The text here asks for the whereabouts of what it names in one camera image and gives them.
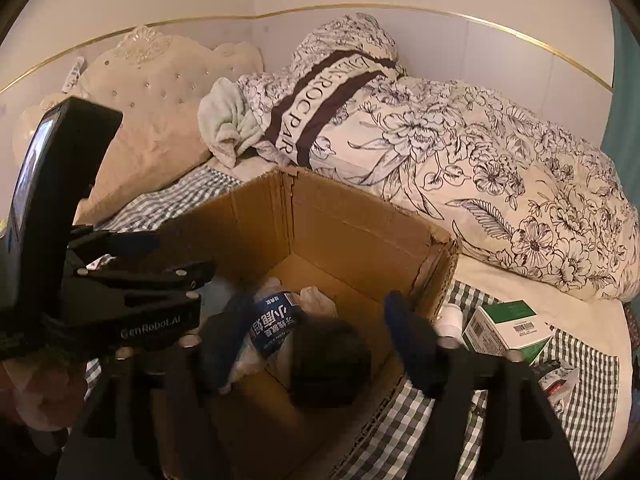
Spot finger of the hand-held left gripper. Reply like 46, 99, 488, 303
80, 259, 217, 306
70, 227, 171, 259

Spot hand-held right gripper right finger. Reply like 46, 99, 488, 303
384, 291, 581, 480

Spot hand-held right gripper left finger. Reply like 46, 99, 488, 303
55, 292, 256, 480

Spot black plastic bag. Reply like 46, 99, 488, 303
290, 317, 373, 408

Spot brown cardboard box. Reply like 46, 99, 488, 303
150, 165, 461, 480

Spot person's left hand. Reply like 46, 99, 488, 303
0, 357, 88, 431

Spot small white plastic bottle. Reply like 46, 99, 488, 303
434, 304, 463, 341

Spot green and white carton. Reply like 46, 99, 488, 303
462, 301, 553, 366

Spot crumpled white paper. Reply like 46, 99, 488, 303
297, 286, 341, 318

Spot small white striped packet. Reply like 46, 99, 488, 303
64, 56, 84, 94

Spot beige tufted headboard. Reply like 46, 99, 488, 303
12, 25, 263, 226

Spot mint green towel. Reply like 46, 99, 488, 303
198, 78, 273, 170

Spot checkered blanket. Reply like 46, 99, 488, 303
75, 165, 621, 480

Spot floral printed quilt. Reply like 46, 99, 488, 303
237, 12, 640, 303

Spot teal curtain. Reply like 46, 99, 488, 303
600, 2, 640, 161

